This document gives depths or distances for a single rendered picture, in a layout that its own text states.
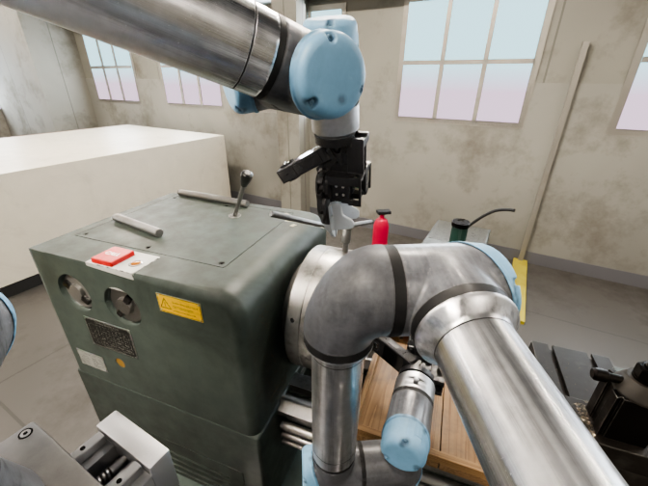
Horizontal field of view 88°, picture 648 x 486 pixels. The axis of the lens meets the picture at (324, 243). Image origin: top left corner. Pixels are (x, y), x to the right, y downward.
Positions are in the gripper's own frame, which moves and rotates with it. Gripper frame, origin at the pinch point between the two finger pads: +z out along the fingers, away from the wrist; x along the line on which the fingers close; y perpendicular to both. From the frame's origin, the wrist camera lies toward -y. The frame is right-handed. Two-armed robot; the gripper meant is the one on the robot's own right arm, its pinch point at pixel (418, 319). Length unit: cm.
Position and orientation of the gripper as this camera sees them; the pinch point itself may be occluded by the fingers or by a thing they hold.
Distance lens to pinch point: 88.0
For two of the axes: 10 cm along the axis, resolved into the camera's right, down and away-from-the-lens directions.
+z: 3.7, -4.1, 8.3
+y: 9.3, 1.7, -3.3
